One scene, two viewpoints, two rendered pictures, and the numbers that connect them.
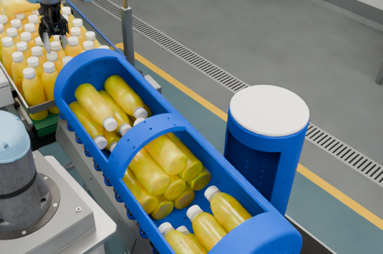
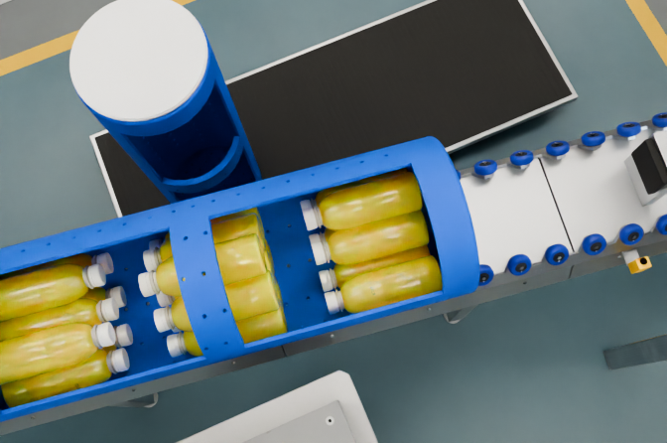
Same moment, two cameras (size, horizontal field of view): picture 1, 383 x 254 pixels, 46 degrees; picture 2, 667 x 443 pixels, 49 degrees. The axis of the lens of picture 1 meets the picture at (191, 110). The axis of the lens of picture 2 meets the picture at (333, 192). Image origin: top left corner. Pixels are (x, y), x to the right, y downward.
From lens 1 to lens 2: 71 cm
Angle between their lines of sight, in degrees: 45
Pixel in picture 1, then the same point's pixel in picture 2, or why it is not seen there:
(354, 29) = not seen: outside the picture
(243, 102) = (108, 90)
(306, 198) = not seen: hidden behind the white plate
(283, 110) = (152, 37)
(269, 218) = (425, 167)
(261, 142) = (198, 99)
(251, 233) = (445, 201)
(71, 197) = (302, 427)
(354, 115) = not seen: outside the picture
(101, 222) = (329, 390)
